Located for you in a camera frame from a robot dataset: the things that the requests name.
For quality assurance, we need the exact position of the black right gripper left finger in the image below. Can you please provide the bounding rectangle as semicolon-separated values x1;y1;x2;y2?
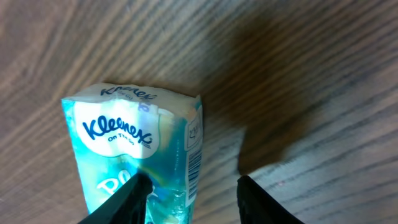
78;172;153;224

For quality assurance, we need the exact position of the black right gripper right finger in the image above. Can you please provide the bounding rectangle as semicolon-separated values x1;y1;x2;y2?
237;175;303;224

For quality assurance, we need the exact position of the teal Kleenex tissue pack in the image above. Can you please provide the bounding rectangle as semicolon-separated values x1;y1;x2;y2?
62;83;203;223

